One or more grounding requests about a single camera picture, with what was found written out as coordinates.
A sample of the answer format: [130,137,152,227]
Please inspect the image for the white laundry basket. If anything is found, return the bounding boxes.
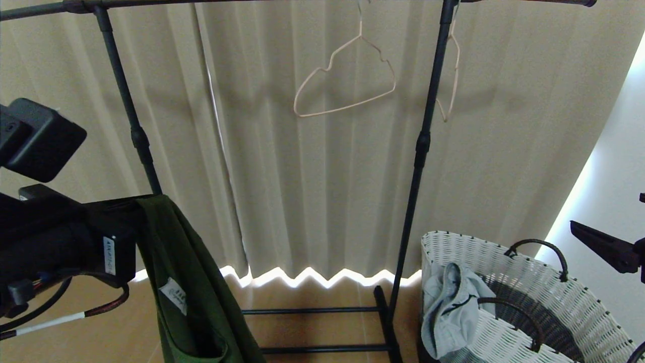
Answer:
[417,230,638,363]

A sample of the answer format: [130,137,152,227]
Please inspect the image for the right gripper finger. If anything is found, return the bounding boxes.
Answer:
[570,220,641,275]

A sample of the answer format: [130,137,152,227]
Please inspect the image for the pale grey shorts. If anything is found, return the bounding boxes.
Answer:
[420,261,497,360]

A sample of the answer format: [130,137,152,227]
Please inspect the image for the green long-sleeved shirt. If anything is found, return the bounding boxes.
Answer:
[135,194,266,363]

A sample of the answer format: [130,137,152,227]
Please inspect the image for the black clothes rack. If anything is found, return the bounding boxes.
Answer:
[0,0,598,363]

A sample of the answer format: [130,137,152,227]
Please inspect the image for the beige curtain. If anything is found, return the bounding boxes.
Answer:
[0,0,645,289]

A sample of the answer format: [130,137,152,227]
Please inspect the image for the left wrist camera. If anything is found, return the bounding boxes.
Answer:
[0,98,88,205]

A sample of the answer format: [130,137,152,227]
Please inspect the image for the pink clothes hanger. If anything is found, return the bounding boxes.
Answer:
[435,20,462,123]
[293,0,397,118]

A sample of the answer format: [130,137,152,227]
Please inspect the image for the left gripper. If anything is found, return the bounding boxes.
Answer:
[0,194,147,316]

